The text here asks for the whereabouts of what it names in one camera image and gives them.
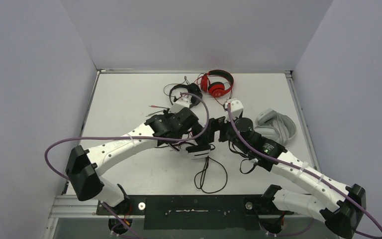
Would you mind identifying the black headphone cable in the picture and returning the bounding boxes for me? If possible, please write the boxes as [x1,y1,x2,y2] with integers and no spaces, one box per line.
[146,105,228,195]

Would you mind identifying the grey white headphones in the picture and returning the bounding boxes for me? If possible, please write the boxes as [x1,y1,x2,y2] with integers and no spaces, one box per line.
[254,108,296,146]

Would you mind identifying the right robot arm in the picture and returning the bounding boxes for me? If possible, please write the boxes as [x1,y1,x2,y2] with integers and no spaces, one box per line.
[208,99,366,239]

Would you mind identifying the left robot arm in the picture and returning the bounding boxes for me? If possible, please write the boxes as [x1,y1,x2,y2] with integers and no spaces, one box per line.
[65,103,209,214]

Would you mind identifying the red headphones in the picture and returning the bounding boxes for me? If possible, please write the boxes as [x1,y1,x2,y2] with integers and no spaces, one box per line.
[199,69,234,98]

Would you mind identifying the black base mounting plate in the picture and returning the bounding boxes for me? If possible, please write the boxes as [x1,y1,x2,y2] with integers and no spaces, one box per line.
[96,194,294,231]

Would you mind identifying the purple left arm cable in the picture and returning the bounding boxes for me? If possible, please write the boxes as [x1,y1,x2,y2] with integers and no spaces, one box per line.
[44,92,210,239]

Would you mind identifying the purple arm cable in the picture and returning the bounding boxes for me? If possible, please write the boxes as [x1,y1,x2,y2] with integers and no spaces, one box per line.
[44,92,210,239]
[226,102,382,239]

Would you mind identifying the red headphone cable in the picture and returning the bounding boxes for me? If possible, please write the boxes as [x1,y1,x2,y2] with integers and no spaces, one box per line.
[195,74,234,107]

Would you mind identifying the aluminium frame rail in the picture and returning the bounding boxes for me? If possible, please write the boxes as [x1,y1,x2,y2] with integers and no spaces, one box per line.
[47,70,347,239]

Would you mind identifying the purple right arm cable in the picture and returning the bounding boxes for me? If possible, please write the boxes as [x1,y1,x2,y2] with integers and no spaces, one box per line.
[226,102,382,239]

